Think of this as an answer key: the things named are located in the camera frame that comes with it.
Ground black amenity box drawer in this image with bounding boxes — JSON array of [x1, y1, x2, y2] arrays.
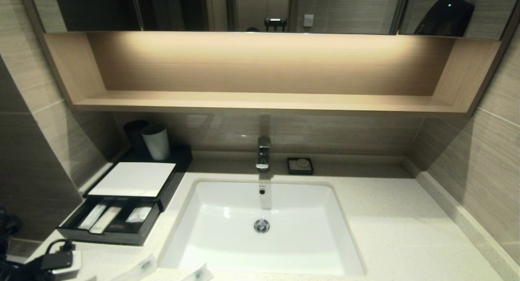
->
[[57, 196, 161, 246]]

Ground long clear toothbrush packet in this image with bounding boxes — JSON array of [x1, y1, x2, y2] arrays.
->
[[89, 206, 122, 234]]

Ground small clear toiletry packet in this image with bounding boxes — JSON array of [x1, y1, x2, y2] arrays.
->
[[116, 253, 158, 281], [181, 263, 215, 281]]

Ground grey plastic cup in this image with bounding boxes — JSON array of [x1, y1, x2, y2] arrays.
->
[[141, 124, 171, 161]]

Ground black amenity box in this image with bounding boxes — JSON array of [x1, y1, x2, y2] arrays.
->
[[83, 146, 194, 212]]

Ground long white wrapped packet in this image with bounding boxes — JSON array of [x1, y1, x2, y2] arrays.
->
[[77, 204, 107, 230]]

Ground small white wrapped packet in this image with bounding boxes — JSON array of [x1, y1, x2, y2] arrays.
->
[[126, 207, 153, 225]]

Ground black cylindrical cup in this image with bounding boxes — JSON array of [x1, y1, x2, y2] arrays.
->
[[123, 120, 149, 155]]

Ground white sink basin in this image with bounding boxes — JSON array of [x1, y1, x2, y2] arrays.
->
[[158, 179, 366, 277]]

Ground chrome faucet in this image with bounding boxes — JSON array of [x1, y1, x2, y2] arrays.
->
[[256, 136, 272, 171]]

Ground black soap dish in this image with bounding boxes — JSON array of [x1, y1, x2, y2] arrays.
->
[[287, 158, 314, 176]]

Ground mirror cabinet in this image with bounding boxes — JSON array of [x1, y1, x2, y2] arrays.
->
[[20, 0, 520, 40]]

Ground glossy black dome object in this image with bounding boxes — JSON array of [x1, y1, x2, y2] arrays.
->
[[414, 0, 475, 37]]

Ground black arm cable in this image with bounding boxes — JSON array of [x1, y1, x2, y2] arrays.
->
[[44, 239, 76, 254]]

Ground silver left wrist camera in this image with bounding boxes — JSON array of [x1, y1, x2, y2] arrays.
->
[[51, 251, 82, 279]]

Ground light wooden wall shelf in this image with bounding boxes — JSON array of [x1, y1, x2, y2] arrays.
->
[[44, 31, 501, 118]]

